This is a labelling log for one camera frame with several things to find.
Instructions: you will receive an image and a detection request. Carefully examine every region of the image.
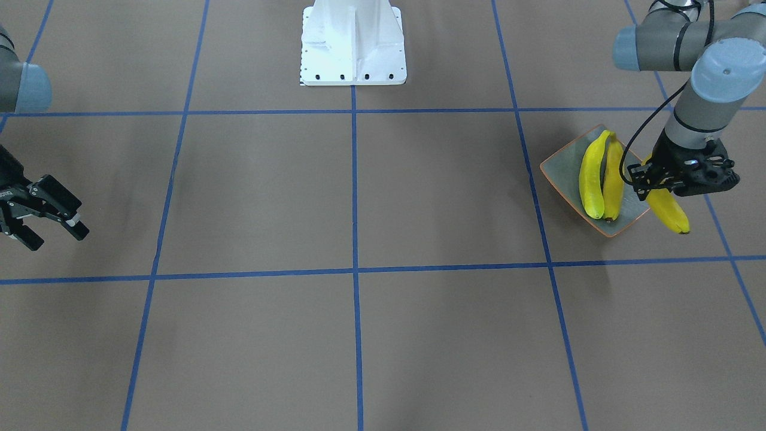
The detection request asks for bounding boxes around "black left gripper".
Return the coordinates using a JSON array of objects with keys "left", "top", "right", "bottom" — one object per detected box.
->
[{"left": 649, "top": 132, "right": 719, "bottom": 193}]

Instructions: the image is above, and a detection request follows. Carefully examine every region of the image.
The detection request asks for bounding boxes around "yellow banana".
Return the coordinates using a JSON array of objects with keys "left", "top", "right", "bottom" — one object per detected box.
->
[
  {"left": 578, "top": 130, "right": 611, "bottom": 219},
  {"left": 602, "top": 133, "right": 624, "bottom": 223},
  {"left": 646, "top": 189, "right": 691, "bottom": 235}
]

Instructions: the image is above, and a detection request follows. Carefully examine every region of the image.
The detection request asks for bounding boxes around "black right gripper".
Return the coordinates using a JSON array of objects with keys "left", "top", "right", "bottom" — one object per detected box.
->
[{"left": 1, "top": 147, "right": 90, "bottom": 251}]

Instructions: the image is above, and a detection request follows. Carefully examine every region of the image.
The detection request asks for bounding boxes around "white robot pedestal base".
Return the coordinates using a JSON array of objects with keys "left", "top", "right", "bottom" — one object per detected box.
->
[{"left": 299, "top": 1, "right": 408, "bottom": 86}]

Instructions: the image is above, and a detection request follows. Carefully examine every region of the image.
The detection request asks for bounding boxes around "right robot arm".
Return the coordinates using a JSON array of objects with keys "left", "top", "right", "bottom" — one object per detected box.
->
[{"left": 1, "top": 27, "right": 89, "bottom": 251}]

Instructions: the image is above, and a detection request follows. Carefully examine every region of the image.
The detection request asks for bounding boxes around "grey square plate orange rim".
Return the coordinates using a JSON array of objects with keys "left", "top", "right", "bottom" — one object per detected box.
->
[{"left": 539, "top": 125, "right": 649, "bottom": 238}]

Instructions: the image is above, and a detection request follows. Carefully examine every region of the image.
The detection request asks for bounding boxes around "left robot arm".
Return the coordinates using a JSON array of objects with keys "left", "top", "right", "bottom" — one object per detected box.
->
[{"left": 612, "top": 1, "right": 765, "bottom": 200}]

